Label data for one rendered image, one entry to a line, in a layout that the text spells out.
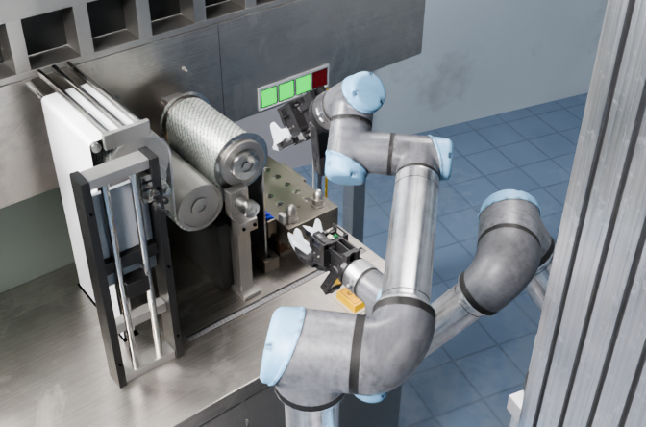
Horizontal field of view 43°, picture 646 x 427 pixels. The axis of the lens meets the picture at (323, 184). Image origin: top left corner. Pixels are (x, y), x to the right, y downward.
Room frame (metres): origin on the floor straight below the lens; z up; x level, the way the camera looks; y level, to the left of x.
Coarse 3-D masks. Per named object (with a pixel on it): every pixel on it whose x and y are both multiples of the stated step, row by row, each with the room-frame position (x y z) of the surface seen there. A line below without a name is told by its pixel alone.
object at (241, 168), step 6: (246, 150) 1.60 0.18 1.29; (252, 150) 1.61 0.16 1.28; (240, 156) 1.58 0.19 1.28; (246, 156) 1.59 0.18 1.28; (258, 156) 1.61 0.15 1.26; (234, 162) 1.57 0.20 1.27; (240, 162) 1.58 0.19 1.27; (246, 162) 1.59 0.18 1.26; (234, 168) 1.57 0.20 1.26; (240, 168) 1.58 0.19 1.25; (246, 168) 1.59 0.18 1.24; (252, 168) 1.60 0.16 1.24; (234, 174) 1.57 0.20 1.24; (240, 174) 1.58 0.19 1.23; (246, 174) 1.59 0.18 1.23; (252, 174) 1.60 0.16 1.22
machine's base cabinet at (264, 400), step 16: (240, 400) 1.27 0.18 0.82; (256, 400) 1.29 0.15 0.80; (272, 400) 1.32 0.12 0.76; (352, 400) 1.48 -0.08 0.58; (384, 400) 1.55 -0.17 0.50; (400, 400) 1.60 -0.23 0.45; (224, 416) 1.24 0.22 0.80; (240, 416) 1.26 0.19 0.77; (256, 416) 1.29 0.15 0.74; (272, 416) 1.32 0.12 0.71; (352, 416) 1.48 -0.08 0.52; (368, 416) 1.52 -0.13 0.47; (384, 416) 1.55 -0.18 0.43
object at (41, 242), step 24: (48, 192) 1.64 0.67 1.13; (0, 216) 1.56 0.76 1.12; (24, 216) 1.60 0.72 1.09; (48, 216) 1.63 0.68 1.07; (0, 240) 1.56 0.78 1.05; (24, 240) 1.59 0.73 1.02; (48, 240) 1.62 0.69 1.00; (0, 264) 1.55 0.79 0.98; (24, 264) 1.58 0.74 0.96; (48, 264) 1.62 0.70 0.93; (0, 288) 1.54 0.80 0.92
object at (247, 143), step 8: (240, 144) 1.59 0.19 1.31; (248, 144) 1.61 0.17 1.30; (256, 144) 1.62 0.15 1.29; (232, 152) 1.58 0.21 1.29; (256, 152) 1.62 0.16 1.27; (224, 160) 1.57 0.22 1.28; (232, 160) 1.58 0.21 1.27; (224, 168) 1.56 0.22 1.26; (224, 176) 1.56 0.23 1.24; (232, 176) 1.57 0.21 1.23; (256, 176) 1.62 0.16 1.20; (232, 184) 1.57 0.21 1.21
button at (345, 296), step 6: (336, 294) 1.52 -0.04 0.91; (342, 294) 1.51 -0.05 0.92; (348, 294) 1.51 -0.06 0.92; (354, 294) 1.51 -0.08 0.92; (342, 300) 1.51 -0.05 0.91; (348, 300) 1.49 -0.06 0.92; (354, 300) 1.49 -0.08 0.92; (348, 306) 1.49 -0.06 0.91; (354, 306) 1.47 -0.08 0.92; (360, 306) 1.48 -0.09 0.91; (354, 312) 1.47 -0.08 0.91
